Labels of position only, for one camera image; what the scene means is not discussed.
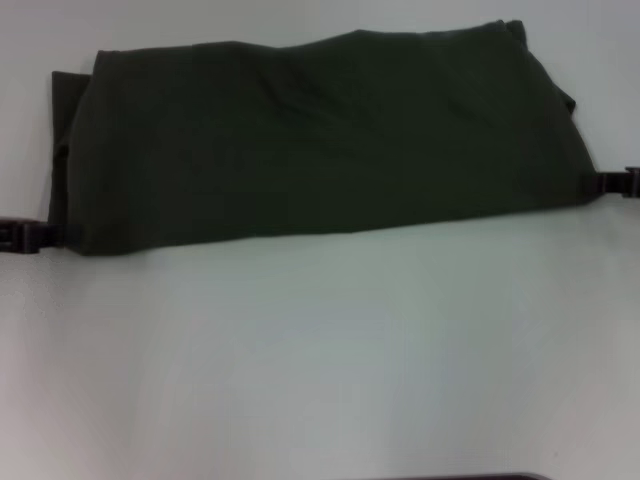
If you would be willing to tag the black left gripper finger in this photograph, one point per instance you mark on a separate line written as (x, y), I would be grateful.
(25, 236)

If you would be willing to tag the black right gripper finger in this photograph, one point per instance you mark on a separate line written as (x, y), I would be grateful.
(615, 182)

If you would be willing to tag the dark green FREE t-shirt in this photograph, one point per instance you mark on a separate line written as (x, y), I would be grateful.
(300, 150)

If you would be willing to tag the dark rounded panel edge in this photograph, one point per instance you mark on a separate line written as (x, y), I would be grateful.
(470, 476)

